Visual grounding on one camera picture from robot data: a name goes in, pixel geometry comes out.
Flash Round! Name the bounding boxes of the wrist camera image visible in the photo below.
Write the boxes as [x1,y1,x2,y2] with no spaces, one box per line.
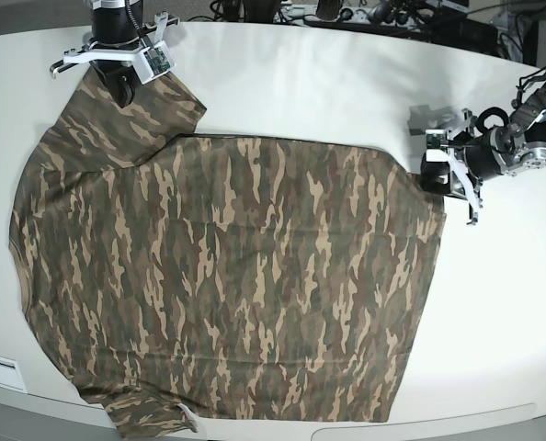
[425,129,449,163]
[133,42,175,85]

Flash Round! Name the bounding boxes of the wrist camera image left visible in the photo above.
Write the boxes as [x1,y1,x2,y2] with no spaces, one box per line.
[133,42,175,85]

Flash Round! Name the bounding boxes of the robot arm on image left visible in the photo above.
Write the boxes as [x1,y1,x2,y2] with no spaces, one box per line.
[50,0,179,107]

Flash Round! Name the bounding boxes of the camouflage T-shirt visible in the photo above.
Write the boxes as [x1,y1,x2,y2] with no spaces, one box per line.
[9,72,446,438]

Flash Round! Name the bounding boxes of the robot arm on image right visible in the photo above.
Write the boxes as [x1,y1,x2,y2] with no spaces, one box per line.
[419,65,546,224]

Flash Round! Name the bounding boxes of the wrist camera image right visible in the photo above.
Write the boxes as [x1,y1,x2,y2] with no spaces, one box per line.
[425,129,449,163]

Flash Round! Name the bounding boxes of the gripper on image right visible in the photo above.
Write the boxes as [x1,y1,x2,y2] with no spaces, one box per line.
[419,108,483,225]

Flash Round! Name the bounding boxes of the white power strip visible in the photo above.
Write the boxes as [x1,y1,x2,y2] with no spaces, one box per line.
[336,6,372,24]

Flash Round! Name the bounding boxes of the black cable clutter background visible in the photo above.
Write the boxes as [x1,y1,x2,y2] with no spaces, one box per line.
[210,1,524,62]

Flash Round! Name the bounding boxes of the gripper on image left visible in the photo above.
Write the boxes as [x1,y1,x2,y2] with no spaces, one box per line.
[49,13,179,108]

